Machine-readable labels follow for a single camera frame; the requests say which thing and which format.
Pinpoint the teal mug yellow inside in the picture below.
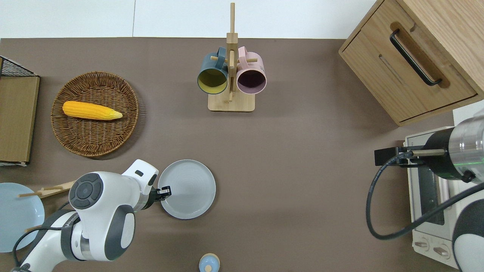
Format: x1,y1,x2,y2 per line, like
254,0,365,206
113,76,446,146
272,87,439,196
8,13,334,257
197,46,230,95

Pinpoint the white toaster oven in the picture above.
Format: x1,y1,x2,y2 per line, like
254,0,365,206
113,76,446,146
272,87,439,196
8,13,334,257
404,127,484,270

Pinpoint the pink mug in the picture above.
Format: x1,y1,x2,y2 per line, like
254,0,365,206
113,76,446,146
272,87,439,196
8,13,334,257
236,46,267,95

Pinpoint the yellow corn cob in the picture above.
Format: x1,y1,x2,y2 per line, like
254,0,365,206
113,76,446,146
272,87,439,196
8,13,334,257
62,100,123,121

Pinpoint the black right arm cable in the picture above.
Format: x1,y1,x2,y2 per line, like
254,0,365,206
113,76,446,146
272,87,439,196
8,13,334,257
366,150,484,240

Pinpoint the brown wooden board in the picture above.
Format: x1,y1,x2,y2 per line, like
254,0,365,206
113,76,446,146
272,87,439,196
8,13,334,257
0,76,40,167

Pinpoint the light wooden cabinet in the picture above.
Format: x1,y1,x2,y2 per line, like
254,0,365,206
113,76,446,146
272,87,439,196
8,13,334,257
338,0,484,127

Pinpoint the wooden plate rack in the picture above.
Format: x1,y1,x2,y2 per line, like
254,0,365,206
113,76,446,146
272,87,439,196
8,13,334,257
18,181,77,232

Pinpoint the brown wicker basket tray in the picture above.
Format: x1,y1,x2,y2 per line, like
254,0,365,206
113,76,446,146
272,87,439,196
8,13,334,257
50,71,140,158

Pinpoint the light blue plate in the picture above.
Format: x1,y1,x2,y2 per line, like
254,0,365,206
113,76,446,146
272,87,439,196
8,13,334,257
0,182,45,253

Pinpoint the black cabinet handle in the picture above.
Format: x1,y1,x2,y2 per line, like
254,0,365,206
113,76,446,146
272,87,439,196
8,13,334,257
389,29,443,87

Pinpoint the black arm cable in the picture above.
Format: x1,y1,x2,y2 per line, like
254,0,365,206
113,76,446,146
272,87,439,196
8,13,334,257
12,202,82,272
366,150,484,240

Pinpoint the white oven door handle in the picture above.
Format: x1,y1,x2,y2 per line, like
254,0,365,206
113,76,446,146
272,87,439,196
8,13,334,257
437,176,454,212

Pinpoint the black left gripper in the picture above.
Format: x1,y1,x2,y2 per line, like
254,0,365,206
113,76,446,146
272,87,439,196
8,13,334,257
149,185,172,204

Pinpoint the black wire basket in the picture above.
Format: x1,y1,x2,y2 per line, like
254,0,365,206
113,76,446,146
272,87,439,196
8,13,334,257
0,56,36,77

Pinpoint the gray plate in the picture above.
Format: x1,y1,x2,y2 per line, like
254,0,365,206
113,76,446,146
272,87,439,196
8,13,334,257
158,159,217,220

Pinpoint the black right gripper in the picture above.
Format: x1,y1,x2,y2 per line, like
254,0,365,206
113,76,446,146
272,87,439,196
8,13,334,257
374,145,427,167

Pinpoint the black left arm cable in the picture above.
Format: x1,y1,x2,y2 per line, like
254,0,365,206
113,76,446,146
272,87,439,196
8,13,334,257
12,202,82,272

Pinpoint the wooden mug rack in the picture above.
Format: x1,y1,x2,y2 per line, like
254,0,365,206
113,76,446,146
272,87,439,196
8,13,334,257
208,3,256,112

